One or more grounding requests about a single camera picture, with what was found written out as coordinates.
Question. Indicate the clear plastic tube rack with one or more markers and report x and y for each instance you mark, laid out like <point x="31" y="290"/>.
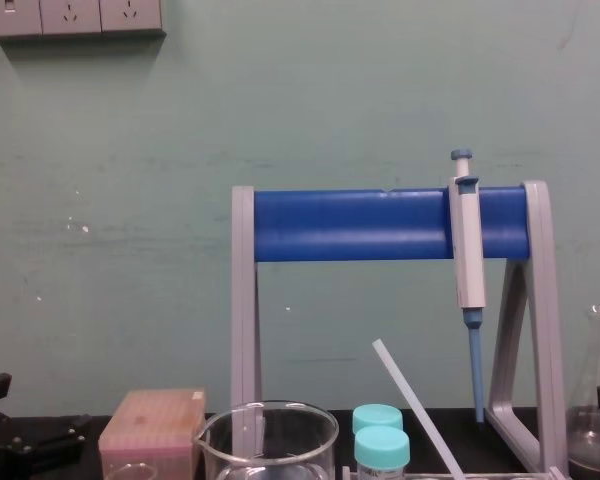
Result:
<point x="505" y="476"/>

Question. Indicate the vial with teal cap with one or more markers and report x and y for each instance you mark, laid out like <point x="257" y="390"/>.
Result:
<point x="377" y="416"/>
<point x="381" y="446"/>

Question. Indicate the clear glass conical flask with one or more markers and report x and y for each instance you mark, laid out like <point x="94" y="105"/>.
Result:
<point x="587" y="430"/>

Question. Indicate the clear glass stirring rod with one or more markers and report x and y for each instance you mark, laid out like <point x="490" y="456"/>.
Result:
<point x="410" y="395"/>

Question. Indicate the small clear glass beaker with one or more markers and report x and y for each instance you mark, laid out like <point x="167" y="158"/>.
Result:
<point x="130" y="470"/>

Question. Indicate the large clear glass beaker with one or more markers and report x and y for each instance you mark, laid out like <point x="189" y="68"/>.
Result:
<point x="280" y="465"/>

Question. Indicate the white and blue pipette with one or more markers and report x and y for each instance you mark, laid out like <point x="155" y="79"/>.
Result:
<point x="469" y="250"/>

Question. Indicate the grey pipette stand, blue bar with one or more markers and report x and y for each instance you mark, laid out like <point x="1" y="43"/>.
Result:
<point x="360" y="225"/>

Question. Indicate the grey wall power outlet strip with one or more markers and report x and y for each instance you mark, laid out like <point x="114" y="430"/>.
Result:
<point x="70" y="17"/>

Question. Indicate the pink pipette tip box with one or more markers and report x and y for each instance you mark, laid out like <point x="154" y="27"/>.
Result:
<point x="155" y="420"/>

